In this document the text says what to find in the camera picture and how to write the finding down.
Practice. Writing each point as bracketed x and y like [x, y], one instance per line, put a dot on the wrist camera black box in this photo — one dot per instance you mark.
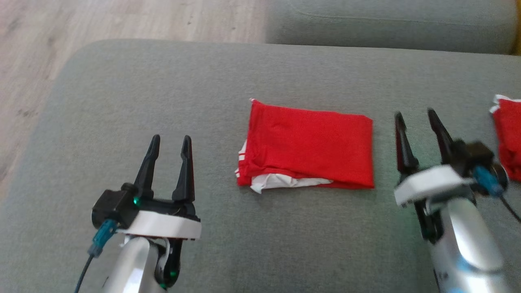
[114, 205]
[472, 154]

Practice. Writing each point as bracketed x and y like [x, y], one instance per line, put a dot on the red shorts white waistband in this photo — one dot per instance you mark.
[508, 138]

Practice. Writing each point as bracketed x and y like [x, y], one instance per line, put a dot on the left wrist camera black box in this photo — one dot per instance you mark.
[114, 205]

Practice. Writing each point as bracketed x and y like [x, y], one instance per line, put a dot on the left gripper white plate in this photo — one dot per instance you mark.
[163, 226]

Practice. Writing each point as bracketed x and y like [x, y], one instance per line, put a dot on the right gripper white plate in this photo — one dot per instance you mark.
[431, 183]

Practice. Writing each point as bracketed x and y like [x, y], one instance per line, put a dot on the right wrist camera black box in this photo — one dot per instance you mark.
[472, 154]

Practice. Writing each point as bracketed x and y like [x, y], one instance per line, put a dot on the red basketball jersey white trim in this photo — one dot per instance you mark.
[309, 146]

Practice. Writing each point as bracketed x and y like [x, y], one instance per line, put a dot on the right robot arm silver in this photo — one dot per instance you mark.
[468, 244]

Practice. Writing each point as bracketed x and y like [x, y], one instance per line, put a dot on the grey sofa cushion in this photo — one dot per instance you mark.
[386, 24]

